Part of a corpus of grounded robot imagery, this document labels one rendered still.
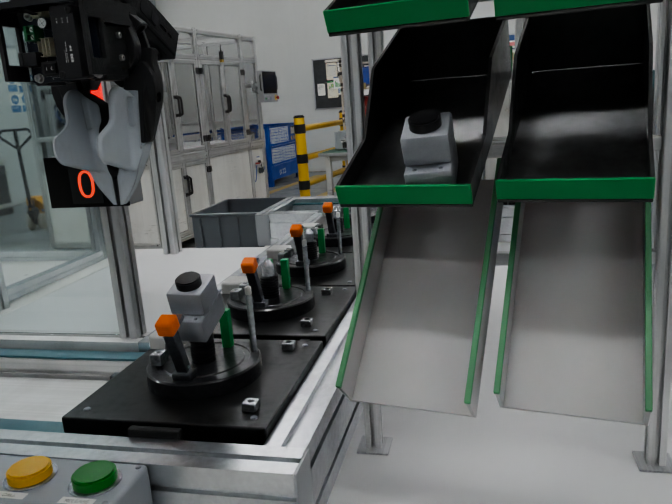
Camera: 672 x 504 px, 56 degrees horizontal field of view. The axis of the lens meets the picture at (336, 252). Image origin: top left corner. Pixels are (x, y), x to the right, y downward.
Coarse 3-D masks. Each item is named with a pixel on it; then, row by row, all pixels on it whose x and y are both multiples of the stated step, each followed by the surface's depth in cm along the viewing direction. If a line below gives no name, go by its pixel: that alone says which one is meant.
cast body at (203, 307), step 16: (192, 272) 74; (176, 288) 73; (192, 288) 72; (208, 288) 74; (176, 304) 73; (192, 304) 73; (208, 304) 74; (192, 320) 73; (208, 320) 74; (192, 336) 74; (208, 336) 74
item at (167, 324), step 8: (160, 320) 68; (168, 320) 68; (176, 320) 69; (160, 328) 68; (168, 328) 68; (176, 328) 69; (168, 336) 68; (176, 336) 69; (168, 344) 70; (176, 344) 70; (176, 352) 70; (184, 352) 71; (176, 360) 71; (184, 360) 71; (176, 368) 72; (184, 368) 72
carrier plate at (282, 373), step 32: (288, 352) 83; (320, 352) 85; (128, 384) 77; (256, 384) 74; (288, 384) 74; (64, 416) 70; (96, 416) 69; (128, 416) 69; (160, 416) 68; (192, 416) 68; (224, 416) 67; (256, 416) 66
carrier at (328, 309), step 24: (264, 264) 100; (288, 264) 105; (240, 288) 102; (264, 288) 100; (288, 288) 105; (312, 288) 111; (336, 288) 110; (240, 312) 97; (264, 312) 95; (288, 312) 96; (312, 312) 99; (336, 312) 98; (216, 336) 92; (240, 336) 91; (264, 336) 90; (288, 336) 89; (312, 336) 89
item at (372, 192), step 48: (432, 48) 78; (480, 48) 76; (384, 96) 72; (432, 96) 76; (480, 96) 73; (384, 144) 70; (480, 144) 61; (336, 192) 61; (384, 192) 59; (432, 192) 57
